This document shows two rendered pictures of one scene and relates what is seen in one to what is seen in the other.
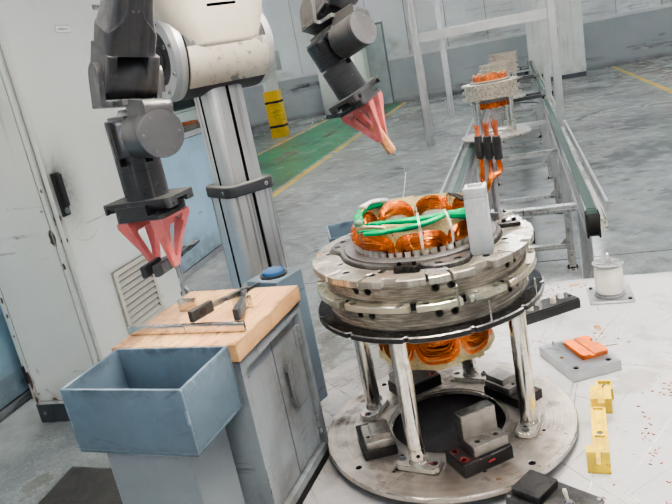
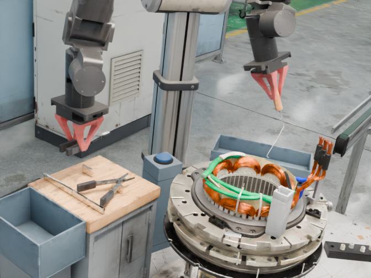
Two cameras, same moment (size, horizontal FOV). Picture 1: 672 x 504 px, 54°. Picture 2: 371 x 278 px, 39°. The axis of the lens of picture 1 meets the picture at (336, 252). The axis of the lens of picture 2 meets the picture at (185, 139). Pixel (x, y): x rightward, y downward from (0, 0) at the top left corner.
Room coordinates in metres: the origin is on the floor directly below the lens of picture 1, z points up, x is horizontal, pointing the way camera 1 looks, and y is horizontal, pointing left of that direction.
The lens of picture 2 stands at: (0.00, -0.19, 1.65)
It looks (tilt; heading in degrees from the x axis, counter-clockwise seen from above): 25 degrees down; 13
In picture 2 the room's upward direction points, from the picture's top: 7 degrees clockwise
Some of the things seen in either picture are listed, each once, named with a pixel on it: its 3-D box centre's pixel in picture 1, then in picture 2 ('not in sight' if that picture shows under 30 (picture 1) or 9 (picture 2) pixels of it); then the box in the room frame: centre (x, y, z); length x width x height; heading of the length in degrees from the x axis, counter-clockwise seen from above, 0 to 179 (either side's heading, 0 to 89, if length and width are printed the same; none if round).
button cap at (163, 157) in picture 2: (273, 271); (163, 157); (1.11, 0.11, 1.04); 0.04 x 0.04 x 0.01
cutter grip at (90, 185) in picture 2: (201, 311); (86, 186); (0.83, 0.19, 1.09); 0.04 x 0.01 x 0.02; 143
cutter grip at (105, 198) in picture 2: (239, 309); (106, 197); (0.81, 0.14, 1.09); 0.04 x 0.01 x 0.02; 173
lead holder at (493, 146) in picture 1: (488, 147); (322, 156); (0.95, -0.25, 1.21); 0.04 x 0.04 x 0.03; 67
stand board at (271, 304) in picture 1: (211, 322); (95, 190); (0.87, 0.19, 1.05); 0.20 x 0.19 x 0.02; 157
